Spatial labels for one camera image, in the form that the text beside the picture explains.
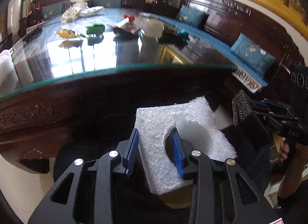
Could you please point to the teal rear cushion left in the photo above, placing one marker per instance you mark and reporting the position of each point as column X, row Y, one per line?
column 50, row 11

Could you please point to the white foam corner piece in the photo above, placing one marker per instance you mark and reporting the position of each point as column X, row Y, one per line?
column 9, row 79

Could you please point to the red crumpled wrapper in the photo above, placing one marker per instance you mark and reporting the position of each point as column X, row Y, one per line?
column 130, row 18

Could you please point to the white paper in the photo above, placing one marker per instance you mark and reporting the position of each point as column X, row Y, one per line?
column 122, row 23

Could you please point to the blue crumpled paper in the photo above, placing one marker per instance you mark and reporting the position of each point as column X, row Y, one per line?
column 183, row 34

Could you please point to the person's hand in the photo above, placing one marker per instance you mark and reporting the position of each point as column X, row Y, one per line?
column 283, row 150

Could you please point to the white plastic bottle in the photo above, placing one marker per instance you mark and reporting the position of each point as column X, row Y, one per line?
column 153, row 28

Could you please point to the teal cushion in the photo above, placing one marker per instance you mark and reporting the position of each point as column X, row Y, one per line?
column 50, row 11
column 107, row 3

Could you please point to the white crumpled plastic bag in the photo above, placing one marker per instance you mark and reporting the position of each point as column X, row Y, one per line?
column 70, row 14

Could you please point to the yellow trash bin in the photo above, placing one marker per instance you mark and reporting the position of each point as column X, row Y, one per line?
column 179, row 198

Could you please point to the brown lettered cloth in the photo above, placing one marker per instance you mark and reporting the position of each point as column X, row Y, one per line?
column 126, row 30

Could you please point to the green paper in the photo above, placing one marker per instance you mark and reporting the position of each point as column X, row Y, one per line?
column 95, row 29

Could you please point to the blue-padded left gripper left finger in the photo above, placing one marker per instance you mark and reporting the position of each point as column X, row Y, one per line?
column 58, row 205

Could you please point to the teal rear cushion right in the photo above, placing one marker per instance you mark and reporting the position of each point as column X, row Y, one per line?
column 107, row 3

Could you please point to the orange snack wrapper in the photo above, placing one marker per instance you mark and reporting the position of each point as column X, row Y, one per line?
column 66, row 33

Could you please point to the blue embroidered cushion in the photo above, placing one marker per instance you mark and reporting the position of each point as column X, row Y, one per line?
column 252, row 54
column 190, row 16

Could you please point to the white foam block with hole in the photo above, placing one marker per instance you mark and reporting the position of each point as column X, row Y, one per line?
column 162, row 132

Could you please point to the blue embroidered cushion far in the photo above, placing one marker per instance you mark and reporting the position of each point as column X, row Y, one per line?
column 190, row 16

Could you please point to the dark wood long sofa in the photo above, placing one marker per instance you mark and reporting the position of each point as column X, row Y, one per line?
column 227, row 19

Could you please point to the blue embroidered cushion near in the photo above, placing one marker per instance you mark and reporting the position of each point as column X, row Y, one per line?
column 252, row 54

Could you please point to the black camera module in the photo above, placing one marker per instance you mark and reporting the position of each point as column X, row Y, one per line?
column 297, row 84

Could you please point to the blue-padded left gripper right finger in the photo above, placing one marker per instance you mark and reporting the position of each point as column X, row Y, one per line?
column 222, row 191

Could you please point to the blue white wipes pack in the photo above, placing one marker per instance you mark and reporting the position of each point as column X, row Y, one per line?
column 90, row 11

